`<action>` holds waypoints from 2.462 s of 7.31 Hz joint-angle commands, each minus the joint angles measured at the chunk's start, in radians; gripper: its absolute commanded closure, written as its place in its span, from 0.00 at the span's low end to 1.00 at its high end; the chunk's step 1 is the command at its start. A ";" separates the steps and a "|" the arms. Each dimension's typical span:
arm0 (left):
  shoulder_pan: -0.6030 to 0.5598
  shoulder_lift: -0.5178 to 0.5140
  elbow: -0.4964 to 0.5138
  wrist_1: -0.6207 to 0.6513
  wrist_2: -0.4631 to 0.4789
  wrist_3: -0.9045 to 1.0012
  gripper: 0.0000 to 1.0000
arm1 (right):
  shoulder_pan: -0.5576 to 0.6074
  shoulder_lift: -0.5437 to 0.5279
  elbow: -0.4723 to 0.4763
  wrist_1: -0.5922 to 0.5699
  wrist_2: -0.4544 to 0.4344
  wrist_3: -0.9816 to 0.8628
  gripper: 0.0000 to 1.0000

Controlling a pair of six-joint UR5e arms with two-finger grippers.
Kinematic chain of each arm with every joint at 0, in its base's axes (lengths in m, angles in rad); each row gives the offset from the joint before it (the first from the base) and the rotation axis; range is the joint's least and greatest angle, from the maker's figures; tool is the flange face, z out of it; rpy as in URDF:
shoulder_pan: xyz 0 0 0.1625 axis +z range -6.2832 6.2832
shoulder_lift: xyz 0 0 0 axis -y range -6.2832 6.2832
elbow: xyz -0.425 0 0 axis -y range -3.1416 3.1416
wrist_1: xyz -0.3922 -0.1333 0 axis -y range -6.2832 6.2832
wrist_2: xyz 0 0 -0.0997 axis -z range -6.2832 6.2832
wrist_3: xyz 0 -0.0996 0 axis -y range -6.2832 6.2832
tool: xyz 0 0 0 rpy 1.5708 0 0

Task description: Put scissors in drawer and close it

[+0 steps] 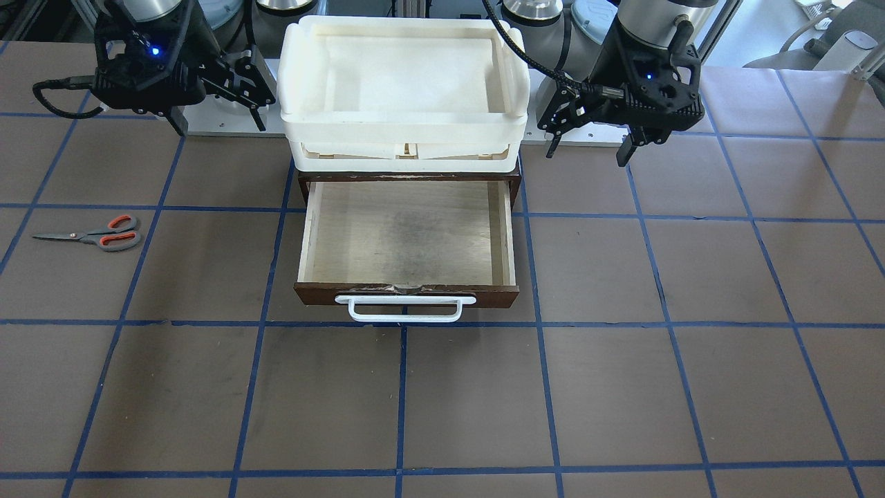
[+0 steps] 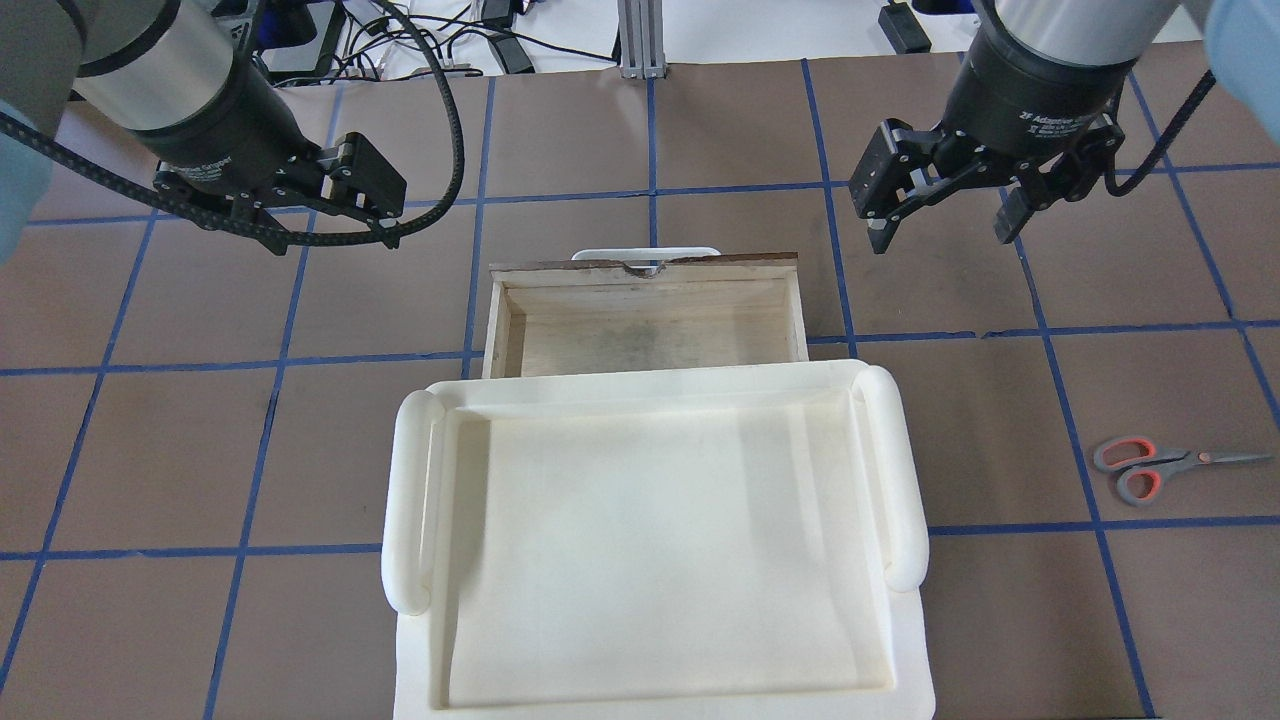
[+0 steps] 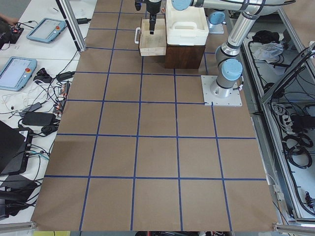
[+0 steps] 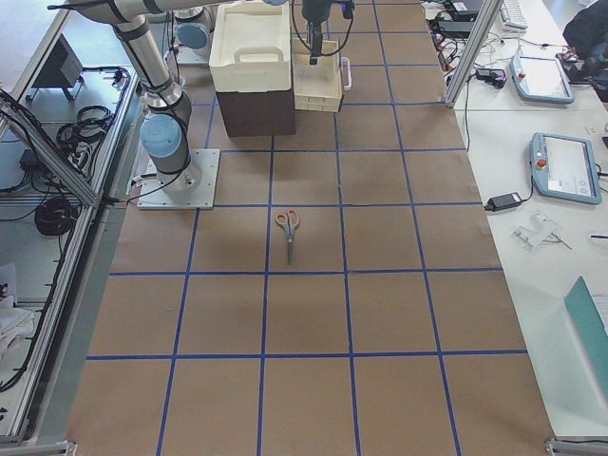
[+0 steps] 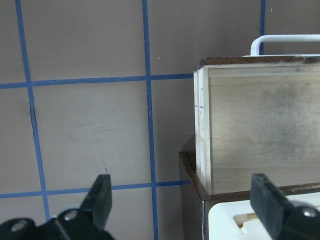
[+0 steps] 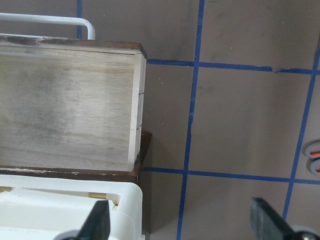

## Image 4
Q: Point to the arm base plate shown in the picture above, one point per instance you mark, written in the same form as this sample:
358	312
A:
194	188

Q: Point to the left aluminium frame rail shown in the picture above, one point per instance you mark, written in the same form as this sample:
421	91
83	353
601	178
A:
45	225

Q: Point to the brown paper table mat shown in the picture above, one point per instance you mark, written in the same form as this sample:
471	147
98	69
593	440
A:
393	331

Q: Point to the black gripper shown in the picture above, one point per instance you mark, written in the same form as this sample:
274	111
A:
313	10

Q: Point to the white keyboard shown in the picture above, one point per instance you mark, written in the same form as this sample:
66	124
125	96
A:
511	15

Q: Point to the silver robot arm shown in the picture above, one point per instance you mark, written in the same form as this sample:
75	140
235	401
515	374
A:
164	134
194	28

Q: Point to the wooden drawer with white handle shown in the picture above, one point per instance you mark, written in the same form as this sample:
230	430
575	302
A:
319	87

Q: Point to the near blue teach pendant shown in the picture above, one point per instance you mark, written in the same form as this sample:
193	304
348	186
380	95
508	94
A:
564	168

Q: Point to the blue teach pendant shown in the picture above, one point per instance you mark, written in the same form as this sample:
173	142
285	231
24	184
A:
564	168
541	80

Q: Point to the grey orange handled scissors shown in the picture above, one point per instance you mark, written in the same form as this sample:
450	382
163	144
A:
289	222

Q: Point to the far blue teach pendant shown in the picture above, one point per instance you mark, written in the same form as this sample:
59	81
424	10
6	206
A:
541	80

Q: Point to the teal folder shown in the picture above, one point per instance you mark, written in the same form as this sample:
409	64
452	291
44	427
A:
590	327

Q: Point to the aluminium frame post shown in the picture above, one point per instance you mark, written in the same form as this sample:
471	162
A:
476	39

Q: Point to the dark brown drawer cabinet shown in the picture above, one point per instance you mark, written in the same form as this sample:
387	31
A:
251	114

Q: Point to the black power adapter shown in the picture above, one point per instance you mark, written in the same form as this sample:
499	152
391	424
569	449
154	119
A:
503	202

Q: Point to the black box under frame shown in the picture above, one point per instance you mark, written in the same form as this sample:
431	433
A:
62	69

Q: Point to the clear acrylic bracket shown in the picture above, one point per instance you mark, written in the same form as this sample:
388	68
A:
542	230

